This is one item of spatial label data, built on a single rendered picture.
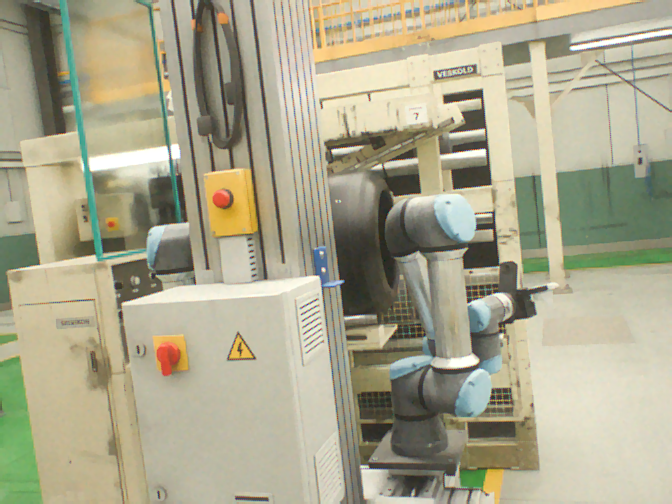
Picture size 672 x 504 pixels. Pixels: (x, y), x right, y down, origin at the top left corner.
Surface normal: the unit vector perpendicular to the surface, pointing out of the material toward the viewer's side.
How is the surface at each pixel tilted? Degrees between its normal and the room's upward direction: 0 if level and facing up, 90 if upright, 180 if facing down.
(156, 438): 90
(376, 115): 90
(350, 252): 92
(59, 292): 90
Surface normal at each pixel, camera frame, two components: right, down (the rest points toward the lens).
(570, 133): -0.31, 0.11
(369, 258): 0.47, 0.12
